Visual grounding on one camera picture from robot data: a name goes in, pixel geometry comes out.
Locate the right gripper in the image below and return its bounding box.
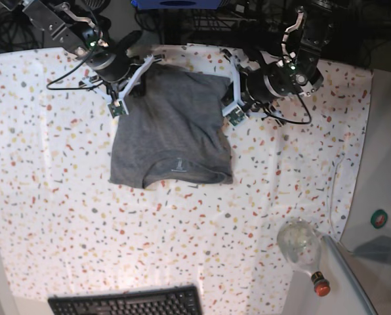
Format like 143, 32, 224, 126
90, 31, 146, 97

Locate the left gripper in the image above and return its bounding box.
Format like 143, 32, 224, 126
221, 60, 297, 107

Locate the grey t-shirt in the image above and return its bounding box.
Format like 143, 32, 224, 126
110, 66, 233, 188

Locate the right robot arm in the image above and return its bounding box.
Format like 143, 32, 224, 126
0, 1, 142, 100

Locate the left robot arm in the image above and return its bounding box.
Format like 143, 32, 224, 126
222, 1, 337, 111

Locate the terrazzo patterned tablecloth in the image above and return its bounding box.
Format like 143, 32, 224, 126
0, 48, 373, 314

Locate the clear bottle with orange cap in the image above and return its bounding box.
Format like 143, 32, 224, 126
277, 219, 331, 297

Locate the green tape roll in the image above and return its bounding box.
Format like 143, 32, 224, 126
370, 209, 388, 229

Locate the grey metal bar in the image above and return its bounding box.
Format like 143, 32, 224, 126
318, 236, 377, 315

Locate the black keyboard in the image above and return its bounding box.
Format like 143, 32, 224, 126
47, 285, 203, 315

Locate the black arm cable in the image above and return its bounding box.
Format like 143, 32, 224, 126
270, 94, 313, 125

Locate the black cable bundle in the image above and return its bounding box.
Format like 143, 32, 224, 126
0, 0, 45, 53

